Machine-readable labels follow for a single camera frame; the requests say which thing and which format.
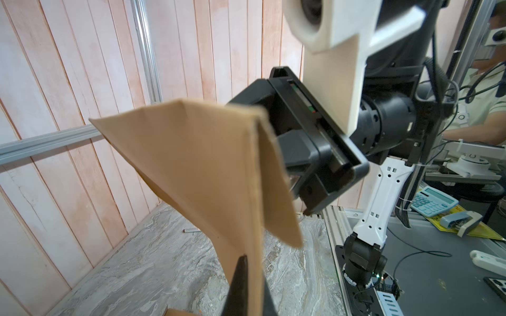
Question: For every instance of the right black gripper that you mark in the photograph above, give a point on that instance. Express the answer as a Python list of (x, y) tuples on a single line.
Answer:
[(324, 159)]

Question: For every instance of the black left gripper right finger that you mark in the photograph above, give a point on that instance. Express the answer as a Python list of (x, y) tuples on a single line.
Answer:
[(268, 307)]

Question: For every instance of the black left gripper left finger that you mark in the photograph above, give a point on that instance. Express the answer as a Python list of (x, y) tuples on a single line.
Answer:
[(236, 303)]

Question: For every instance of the brown file bag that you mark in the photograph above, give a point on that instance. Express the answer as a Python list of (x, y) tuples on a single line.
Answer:
[(220, 167), (175, 312)]

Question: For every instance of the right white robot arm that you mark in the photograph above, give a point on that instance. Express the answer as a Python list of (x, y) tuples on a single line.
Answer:
[(370, 102)]

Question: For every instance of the grey desk calculator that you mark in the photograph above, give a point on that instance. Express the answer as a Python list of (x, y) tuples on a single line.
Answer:
[(430, 202)]

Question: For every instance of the grey stapler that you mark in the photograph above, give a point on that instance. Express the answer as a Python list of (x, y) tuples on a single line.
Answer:
[(463, 221)]

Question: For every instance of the horizontal aluminium wall rail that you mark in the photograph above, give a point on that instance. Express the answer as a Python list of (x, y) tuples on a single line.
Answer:
[(22, 149)]

